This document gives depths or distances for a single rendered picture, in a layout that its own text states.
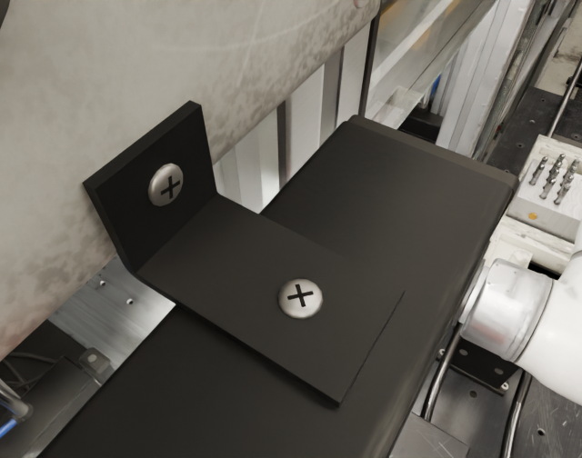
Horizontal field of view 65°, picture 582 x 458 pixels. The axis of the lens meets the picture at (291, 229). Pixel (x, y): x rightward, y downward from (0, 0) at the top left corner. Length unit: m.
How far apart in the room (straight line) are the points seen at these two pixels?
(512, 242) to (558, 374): 0.33
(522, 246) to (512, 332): 0.32
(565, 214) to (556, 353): 0.33
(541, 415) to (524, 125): 0.73
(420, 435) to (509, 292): 0.18
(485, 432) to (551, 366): 0.36
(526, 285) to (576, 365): 0.08
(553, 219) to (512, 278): 0.30
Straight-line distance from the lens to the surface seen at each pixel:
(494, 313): 0.46
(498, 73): 0.57
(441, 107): 0.72
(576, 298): 0.48
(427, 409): 0.65
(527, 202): 0.75
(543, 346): 0.47
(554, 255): 0.77
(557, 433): 0.87
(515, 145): 1.25
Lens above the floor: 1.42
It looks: 51 degrees down
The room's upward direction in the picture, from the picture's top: straight up
